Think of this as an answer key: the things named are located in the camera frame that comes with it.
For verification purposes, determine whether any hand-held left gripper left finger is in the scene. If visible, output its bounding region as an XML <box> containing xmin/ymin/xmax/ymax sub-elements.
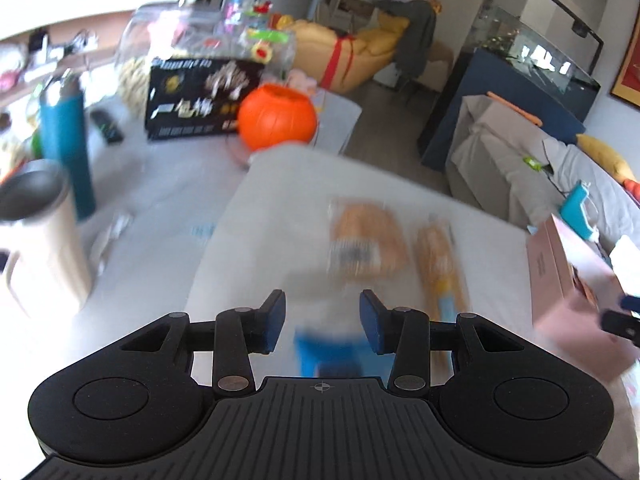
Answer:
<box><xmin>120</xmin><ymin>289</ymin><xmax>287</xmax><ymax>392</ymax></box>

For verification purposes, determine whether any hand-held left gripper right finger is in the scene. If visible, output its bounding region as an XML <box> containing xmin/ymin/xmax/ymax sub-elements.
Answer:
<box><xmin>360</xmin><ymin>289</ymin><xmax>521</xmax><ymax>392</ymax></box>

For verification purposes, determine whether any blue snack packet with face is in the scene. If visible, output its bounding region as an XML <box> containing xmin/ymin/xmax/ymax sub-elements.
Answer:
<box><xmin>294</xmin><ymin>327</ymin><xmax>392</xmax><ymax>377</ymax></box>

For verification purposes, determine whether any pink cardboard box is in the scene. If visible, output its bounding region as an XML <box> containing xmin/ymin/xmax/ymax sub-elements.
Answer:
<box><xmin>526</xmin><ymin>213</ymin><xmax>640</xmax><ymax>382</ymax></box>

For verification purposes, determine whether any round bread bun packet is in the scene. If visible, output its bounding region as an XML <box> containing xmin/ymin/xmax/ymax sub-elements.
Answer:
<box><xmin>326</xmin><ymin>199</ymin><xmax>412</xmax><ymax>279</ymax></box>

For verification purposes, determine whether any white patterned paper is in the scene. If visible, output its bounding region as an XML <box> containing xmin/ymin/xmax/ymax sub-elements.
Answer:
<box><xmin>609</xmin><ymin>235</ymin><xmax>640</xmax><ymax>288</ymax></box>

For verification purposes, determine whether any teal tape dispenser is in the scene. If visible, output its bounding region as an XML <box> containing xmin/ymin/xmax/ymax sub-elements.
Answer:
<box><xmin>559</xmin><ymin>181</ymin><xmax>601</xmax><ymax>242</ymax></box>

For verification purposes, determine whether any yellow cushion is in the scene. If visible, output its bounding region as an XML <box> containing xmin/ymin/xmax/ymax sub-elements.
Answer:
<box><xmin>575</xmin><ymin>133</ymin><xmax>639</xmax><ymax>184</ymax></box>

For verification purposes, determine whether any small white side table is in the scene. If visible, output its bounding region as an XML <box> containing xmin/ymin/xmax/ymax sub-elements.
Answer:
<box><xmin>300</xmin><ymin>87</ymin><xmax>364</xmax><ymax>157</ymax></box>

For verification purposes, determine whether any orange pumpkin bucket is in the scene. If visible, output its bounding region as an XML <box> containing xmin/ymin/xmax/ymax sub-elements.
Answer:
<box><xmin>237</xmin><ymin>84</ymin><xmax>319</xmax><ymax>151</ymax></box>

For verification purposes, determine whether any orange stick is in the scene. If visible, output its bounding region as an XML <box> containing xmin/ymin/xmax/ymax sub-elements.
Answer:
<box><xmin>487</xmin><ymin>91</ymin><xmax>544</xmax><ymax>127</ymax></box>

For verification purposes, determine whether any dark blue cabinet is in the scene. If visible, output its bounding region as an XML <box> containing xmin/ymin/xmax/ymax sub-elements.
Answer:
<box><xmin>419</xmin><ymin>47</ymin><xmax>587</xmax><ymax>172</ymax></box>

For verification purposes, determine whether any black printed box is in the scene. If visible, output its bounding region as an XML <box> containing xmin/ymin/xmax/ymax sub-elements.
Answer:
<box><xmin>144</xmin><ymin>57</ymin><xmax>267</xmax><ymax>141</ymax></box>

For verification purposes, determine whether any pink plush toy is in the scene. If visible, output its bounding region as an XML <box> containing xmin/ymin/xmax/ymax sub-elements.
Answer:
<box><xmin>287</xmin><ymin>69</ymin><xmax>319</xmax><ymax>94</ymax></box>

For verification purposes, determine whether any white mug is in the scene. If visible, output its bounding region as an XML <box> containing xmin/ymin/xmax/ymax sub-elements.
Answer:
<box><xmin>0</xmin><ymin>159</ymin><xmax>94</xmax><ymax>319</ymax></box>

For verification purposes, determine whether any black remote control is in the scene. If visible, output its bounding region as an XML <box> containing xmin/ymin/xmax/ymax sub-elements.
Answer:
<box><xmin>90</xmin><ymin>109</ymin><xmax>125</xmax><ymax>145</ymax></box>

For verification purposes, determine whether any teal bottle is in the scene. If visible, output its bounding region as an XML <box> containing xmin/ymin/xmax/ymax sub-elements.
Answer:
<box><xmin>39</xmin><ymin>76</ymin><xmax>97</xmax><ymax>221</ymax></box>

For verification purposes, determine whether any yellow armchair with red ribbon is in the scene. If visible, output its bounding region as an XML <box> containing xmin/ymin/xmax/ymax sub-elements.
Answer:
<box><xmin>279</xmin><ymin>0</ymin><xmax>442</xmax><ymax>94</ymax></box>

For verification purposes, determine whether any glass fish tank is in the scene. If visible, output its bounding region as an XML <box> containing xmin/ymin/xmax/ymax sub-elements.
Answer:
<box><xmin>459</xmin><ymin>0</ymin><xmax>604</xmax><ymax>122</ymax></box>

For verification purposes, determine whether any colourful toy bottle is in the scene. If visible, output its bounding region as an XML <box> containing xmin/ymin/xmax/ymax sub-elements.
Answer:
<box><xmin>222</xmin><ymin>0</ymin><xmax>293</xmax><ymax>66</ymax></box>

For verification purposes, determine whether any grey coat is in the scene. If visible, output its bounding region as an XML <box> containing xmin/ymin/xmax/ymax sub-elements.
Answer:
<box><xmin>377</xmin><ymin>0</ymin><xmax>437</xmax><ymax>79</ymax></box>

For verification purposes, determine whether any clear plastic jar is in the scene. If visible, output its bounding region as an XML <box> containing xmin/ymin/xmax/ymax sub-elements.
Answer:
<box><xmin>115</xmin><ymin>3</ymin><xmax>297</xmax><ymax>111</ymax></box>

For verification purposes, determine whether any framed wall picture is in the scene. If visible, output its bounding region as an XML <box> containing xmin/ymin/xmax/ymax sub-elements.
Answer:
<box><xmin>608</xmin><ymin>24</ymin><xmax>640</xmax><ymax>112</ymax></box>

